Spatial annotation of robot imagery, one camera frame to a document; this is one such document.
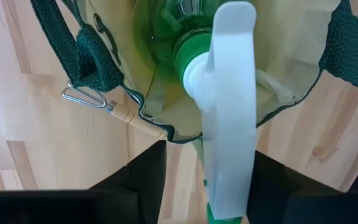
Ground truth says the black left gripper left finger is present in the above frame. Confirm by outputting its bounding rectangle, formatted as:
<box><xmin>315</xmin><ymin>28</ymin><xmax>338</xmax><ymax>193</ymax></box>
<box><xmin>90</xmin><ymin>139</ymin><xmax>167</xmax><ymax>224</ymax></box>

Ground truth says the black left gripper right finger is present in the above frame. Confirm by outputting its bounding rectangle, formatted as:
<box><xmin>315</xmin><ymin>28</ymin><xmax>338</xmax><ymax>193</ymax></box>
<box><xmin>247</xmin><ymin>151</ymin><xmax>343</xmax><ymax>224</ymax></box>

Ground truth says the wooden-handled hand rake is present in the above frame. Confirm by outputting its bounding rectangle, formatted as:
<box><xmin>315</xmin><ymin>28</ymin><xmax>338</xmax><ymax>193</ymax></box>
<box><xmin>61</xmin><ymin>82</ymin><xmax>169</xmax><ymax>140</ymax></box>

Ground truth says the green white spray bottle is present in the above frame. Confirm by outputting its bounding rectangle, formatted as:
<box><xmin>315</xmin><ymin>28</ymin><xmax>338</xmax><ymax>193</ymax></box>
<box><xmin>132</xmin><ymin>0</ymin><xmax>258</xmax><ymax>224</ymax></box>

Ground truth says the cream green-trimmed gardening bag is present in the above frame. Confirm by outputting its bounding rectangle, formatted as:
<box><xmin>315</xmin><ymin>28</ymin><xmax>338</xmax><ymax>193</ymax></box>
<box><xmin>29</xmin><ymin>0</ymin><xmax>358</xmax><ymax>144</ymax></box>

